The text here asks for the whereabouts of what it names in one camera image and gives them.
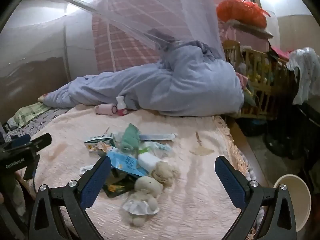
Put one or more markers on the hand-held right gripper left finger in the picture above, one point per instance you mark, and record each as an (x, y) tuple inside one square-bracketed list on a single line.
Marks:
[(96, 182)]

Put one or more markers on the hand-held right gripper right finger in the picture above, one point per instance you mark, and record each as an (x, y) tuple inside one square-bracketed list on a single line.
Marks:
[(230, 182)]

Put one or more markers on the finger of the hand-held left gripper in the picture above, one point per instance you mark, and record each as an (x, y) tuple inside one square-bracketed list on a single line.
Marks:
[(40, 141), (20, 141)]

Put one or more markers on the small white carton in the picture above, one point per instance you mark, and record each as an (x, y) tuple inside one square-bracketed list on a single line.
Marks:
[(86, 170)]

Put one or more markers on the dark green snack packet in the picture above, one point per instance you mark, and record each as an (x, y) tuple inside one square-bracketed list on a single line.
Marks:
[(117, 187)]

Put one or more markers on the blue plastic packet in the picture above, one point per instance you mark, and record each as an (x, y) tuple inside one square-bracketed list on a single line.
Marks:
[(125, 162)]

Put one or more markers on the green white carton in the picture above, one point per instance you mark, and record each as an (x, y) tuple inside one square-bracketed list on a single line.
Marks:
[(96, 139)]

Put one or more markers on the plush doll white dress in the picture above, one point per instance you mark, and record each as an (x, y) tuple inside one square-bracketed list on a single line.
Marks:
[(145, 187)]

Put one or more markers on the white tissue pack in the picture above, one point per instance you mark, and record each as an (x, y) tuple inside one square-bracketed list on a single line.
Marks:
[(148, 161)]

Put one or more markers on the green white tissue packet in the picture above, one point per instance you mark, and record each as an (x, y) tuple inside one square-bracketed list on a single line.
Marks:
[(145, 149)]

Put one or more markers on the beige plush doll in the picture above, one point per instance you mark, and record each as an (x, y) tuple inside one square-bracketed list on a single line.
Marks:
[(163, 173)]

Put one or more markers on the cream plastic bin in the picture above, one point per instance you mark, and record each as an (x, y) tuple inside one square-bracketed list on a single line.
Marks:
[(302, 200)]

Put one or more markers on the blue white tube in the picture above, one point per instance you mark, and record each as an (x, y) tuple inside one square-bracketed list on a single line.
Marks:
[(160, 136)]

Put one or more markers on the grey patterned bedsheet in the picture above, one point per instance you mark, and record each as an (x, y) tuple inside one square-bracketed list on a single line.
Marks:
[(42, 123)]

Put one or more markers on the green checkered cloth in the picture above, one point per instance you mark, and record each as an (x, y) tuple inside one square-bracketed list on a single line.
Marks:
[(30, 112)]

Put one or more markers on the pink fluffy blanket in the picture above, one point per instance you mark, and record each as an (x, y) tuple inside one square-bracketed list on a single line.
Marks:
[(200, 192)]

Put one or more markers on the dark bag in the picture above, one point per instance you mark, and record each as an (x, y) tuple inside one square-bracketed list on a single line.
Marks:
[(251, 127)]

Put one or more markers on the pink cylindrical bottle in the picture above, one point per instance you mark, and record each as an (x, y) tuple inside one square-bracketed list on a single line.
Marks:
[(105, 109)]

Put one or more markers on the small white bottle pink label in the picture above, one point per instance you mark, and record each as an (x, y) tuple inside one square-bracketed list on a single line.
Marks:
[(121, 106)]

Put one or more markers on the olive green pillow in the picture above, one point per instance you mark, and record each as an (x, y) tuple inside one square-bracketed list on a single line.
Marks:
[(250, 98)]

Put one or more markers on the pink cloth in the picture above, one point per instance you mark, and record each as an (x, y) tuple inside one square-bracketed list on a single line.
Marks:
[(241, 81)]

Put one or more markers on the light blue quilt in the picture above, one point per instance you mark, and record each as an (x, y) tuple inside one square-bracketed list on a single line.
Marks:
[(175, 85)]

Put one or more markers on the pink striped mattress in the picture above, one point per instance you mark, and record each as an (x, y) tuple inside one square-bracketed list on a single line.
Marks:
[(120, 47)]

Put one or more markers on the wooden baby crib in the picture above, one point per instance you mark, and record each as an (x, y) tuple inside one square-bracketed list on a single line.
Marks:
[(260, 62)]

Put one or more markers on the white plastic bag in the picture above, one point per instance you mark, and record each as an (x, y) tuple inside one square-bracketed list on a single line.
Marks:
[(305, 75)]

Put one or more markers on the pile of clothes and toys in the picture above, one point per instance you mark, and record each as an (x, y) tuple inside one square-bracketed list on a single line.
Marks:
[(280, 52)]

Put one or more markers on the pink fabric storage box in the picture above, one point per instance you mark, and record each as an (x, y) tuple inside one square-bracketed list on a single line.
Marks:
[(250, 40)]

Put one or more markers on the grey blue garment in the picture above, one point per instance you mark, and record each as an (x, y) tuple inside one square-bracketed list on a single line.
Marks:
[(165, 38)]

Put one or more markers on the white mosquito net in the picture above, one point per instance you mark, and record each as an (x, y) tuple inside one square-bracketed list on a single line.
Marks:
[(130, 10)]

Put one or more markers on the orange plastic bag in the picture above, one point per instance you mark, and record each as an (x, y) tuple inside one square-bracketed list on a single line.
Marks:
[(240, 12)]

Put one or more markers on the wooden bed frame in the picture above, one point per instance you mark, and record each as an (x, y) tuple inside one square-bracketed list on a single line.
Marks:
[(252, 160)]

